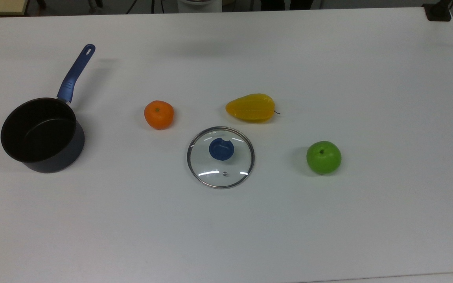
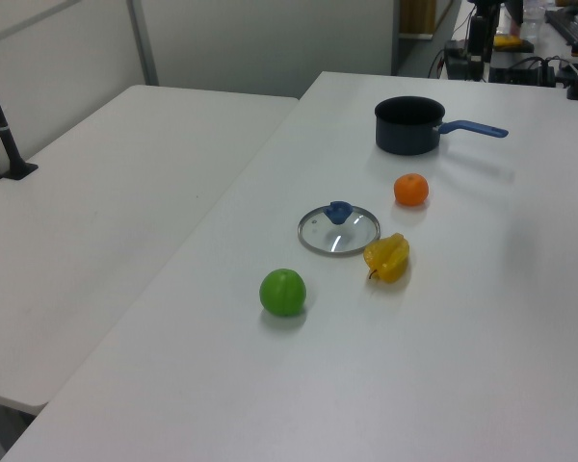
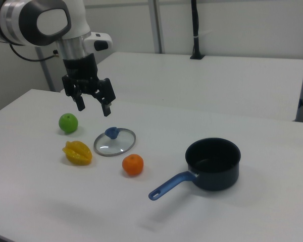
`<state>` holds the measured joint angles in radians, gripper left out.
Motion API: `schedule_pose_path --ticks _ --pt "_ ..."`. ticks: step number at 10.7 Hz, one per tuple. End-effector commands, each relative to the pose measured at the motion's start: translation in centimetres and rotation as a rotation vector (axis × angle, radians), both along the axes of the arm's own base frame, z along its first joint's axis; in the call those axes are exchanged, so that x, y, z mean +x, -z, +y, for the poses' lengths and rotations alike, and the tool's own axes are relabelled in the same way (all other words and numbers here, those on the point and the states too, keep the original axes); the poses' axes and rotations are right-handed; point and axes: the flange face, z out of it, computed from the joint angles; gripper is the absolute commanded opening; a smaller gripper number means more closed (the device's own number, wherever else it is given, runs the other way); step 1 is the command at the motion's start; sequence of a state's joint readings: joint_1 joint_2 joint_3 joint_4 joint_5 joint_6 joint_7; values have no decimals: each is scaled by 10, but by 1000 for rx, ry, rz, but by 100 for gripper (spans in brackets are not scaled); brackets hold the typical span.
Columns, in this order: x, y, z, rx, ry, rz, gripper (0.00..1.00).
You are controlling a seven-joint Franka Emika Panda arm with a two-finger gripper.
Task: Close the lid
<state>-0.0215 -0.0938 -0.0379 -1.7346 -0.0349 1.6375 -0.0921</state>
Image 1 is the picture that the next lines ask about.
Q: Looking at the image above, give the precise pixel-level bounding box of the black clamp mount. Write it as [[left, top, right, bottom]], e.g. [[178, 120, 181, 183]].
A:
[[422, 0, 453, 22]]

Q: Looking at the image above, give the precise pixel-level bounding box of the green apple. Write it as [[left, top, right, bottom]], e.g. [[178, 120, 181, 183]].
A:
[[306, 141, 342, 175]]

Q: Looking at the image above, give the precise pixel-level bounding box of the glass lid with blue knob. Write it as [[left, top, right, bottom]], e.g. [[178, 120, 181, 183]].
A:
[[186, 126, 255, 189]]

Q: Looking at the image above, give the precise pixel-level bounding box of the orange mandarin fruit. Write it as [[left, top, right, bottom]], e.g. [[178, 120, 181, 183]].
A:
[[144, 100, 175, 130]]

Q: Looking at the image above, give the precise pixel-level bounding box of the yellow starfruit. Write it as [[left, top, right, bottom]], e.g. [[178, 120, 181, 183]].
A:
[[225, 93, 281, 123]]

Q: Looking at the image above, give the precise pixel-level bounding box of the dark saucepan with blue handle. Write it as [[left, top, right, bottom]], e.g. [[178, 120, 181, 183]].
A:
[[0, 44, 96, 174]]

